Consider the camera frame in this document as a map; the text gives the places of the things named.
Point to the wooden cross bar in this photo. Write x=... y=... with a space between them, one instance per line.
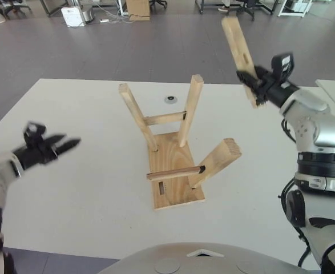
x=163 y=117
x=173 y=172

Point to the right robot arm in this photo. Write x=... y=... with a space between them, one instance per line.
x=318 y=134

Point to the white box appliance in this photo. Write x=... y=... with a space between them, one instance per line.
x=76 y=16

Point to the wooden seat board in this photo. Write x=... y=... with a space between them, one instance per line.
x=174 y=160

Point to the person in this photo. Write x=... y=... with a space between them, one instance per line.
x=223 y=7

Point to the black office chair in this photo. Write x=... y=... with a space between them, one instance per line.
x=16 y=5
x=252 y=7

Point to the white power strip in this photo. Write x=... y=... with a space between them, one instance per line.
x=104 y=20

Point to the cardboard box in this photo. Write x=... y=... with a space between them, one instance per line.
x=138 y=8

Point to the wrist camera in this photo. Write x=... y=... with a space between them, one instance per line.
x=283 y=67
x=33 y=132

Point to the robot body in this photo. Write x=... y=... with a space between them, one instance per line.
x=207 y=259

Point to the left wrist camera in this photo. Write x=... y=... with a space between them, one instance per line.
x=33 y=132

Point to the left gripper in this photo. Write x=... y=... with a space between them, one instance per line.
x=33 y=155

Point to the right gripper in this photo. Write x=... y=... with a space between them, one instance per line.
x=274 y=91

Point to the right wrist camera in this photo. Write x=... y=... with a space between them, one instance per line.
x=283 y=67

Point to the wooden leg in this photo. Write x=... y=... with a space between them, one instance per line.
x=215 y=162
x=237 y=42
x=137 y=114
x=190 y=111

